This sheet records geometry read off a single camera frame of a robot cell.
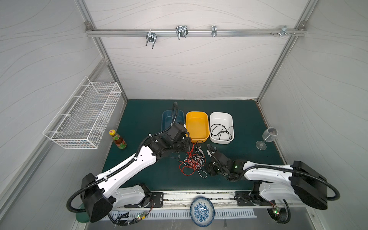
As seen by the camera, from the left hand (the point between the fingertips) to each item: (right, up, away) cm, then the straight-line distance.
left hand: (190, 145), depth 73 cm
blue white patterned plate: (+6, -32, -3) cm, 33 cm away
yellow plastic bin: (+6, +8, +31) cm, 32 cm away
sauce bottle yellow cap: (-43, -2, +15) cm, 45 cm away
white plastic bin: (+24, +6, +32) cm, 40 cm away
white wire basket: (-53, +12, -5) cm, 55 cm away
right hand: (+10, -15, +11) cm, 21 cm away
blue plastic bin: (-17, +13, +35) cm, 41 cm away
